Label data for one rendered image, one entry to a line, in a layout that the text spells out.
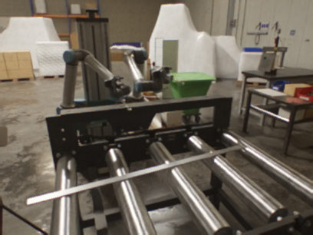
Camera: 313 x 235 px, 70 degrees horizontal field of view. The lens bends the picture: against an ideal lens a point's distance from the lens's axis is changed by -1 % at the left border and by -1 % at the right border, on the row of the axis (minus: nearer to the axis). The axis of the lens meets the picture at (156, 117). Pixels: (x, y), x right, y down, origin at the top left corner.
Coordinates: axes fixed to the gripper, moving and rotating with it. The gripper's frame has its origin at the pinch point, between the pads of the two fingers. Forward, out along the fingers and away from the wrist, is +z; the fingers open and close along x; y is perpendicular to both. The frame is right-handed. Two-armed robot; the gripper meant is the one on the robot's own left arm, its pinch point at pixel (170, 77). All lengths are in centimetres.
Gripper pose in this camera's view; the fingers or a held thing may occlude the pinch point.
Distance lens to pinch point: 166.8
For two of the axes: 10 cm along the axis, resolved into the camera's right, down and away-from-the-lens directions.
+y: 9.4, -1.2, 3.1
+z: 3.4, 3.3, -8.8
